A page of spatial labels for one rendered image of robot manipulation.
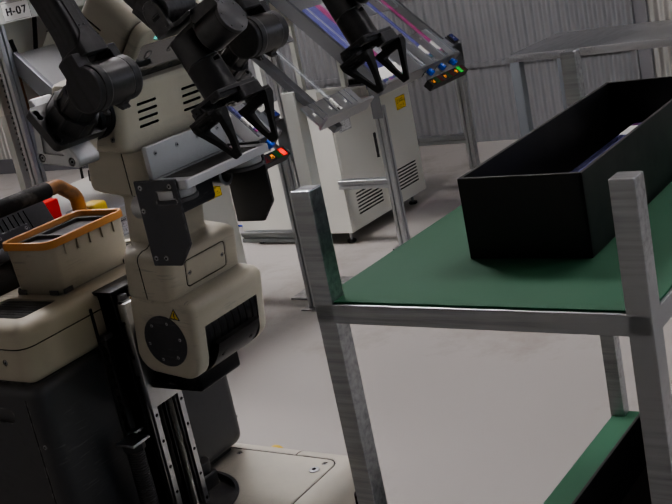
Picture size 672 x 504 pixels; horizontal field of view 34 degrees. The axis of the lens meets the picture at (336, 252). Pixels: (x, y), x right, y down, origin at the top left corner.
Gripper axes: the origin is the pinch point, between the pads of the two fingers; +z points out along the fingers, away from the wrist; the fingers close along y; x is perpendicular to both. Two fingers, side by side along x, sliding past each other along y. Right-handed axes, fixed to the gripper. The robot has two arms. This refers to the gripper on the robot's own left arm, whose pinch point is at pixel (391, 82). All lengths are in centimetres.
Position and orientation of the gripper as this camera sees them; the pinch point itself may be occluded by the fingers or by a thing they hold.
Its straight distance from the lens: 206.2
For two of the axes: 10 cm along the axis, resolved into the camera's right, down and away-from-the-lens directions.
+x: -6.6, 4.2, 6.2
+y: 5.3, -3.3, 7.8
